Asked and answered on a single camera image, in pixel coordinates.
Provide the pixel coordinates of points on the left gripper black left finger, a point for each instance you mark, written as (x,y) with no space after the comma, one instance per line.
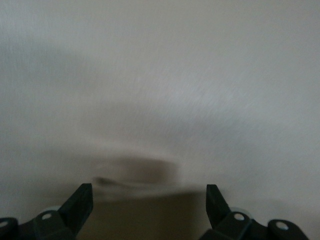
(80,205)

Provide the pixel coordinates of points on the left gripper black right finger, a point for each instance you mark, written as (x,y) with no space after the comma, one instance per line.
(216,207)

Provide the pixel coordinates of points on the white plastic drawer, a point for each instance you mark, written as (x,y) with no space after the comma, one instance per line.
(160,112)

